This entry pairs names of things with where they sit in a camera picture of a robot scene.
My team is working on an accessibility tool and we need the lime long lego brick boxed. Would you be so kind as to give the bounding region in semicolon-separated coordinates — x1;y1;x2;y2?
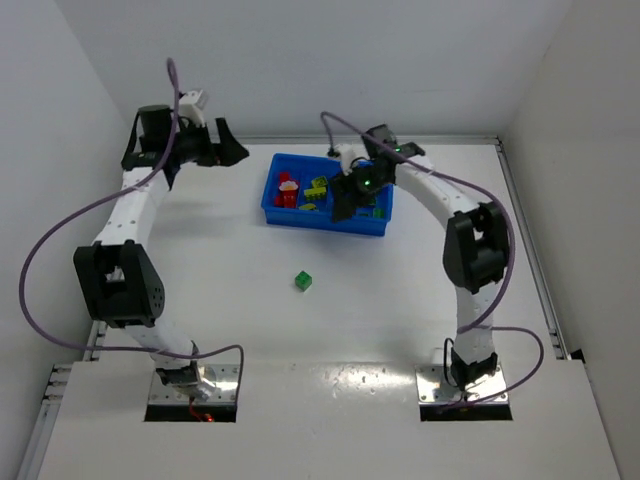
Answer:
303;176;328;201

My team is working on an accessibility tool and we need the red lime lego stack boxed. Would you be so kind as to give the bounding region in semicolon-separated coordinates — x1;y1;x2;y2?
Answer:
274;171;300;209

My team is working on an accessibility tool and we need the bright green cube lego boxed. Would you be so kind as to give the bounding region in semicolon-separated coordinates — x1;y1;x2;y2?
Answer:
294;270;313;292

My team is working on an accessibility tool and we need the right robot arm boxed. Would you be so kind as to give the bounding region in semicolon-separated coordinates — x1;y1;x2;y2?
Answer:
328;124;514;391

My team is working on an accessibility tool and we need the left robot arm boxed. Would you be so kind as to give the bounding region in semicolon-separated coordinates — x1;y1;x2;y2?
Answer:
73;105;249;402

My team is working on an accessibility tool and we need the blue divided plastic bin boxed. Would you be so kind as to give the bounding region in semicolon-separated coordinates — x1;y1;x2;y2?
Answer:
261;153;394;237

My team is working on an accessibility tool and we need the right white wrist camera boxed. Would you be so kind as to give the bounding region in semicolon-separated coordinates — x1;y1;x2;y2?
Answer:
327;144;368;176

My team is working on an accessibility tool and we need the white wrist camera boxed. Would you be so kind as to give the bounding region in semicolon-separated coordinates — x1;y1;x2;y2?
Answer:
178;89;208;127
327;144;368;176

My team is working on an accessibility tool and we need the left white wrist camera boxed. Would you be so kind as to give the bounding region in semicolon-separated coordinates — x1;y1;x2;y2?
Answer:
178;89;208;127

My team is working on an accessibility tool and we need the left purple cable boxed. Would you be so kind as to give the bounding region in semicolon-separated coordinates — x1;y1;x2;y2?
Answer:
18;57;246;401

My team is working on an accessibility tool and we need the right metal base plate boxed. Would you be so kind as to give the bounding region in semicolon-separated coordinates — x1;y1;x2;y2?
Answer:
415;362;509;405

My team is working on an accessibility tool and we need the metal base plate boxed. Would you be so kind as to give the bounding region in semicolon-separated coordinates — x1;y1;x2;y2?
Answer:
415;362;509;405
147;363;241;407

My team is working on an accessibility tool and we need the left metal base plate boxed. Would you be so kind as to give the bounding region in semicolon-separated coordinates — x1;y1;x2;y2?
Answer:
147;363;241;407

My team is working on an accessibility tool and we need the right aluminium rail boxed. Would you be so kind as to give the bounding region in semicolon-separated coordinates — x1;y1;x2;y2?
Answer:
495;137;572;360

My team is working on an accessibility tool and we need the aluminium rail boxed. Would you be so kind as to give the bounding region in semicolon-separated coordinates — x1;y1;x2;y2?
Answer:
495;137;572;360
82;139;156;361

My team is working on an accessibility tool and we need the left aluminium rail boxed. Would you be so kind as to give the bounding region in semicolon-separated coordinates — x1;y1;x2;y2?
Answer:
82;139;156;361

